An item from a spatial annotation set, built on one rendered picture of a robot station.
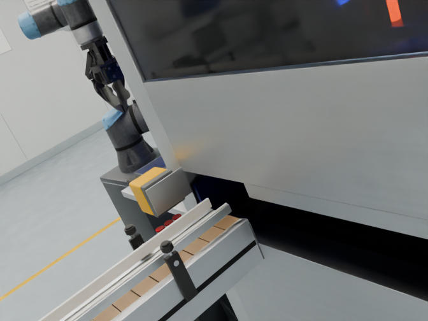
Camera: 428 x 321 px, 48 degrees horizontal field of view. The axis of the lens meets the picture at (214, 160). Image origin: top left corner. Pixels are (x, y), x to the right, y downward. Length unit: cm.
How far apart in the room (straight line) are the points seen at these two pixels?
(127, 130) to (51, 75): 462
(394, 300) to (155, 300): 36
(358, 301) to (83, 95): 590
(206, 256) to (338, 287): 22
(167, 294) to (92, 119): 579
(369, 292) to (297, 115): 29
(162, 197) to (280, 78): 43
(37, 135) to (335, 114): 585
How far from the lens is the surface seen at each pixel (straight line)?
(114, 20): 93
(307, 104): 62
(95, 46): 132
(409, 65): 51
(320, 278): 84
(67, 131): 644
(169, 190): 97
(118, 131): 182
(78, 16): 134
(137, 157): 183
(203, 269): 85
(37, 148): 634
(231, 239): 87
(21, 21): 148
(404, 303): 74
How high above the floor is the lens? 136
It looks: 21 degrees down
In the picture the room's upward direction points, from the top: 23 degrees counter-clockwise
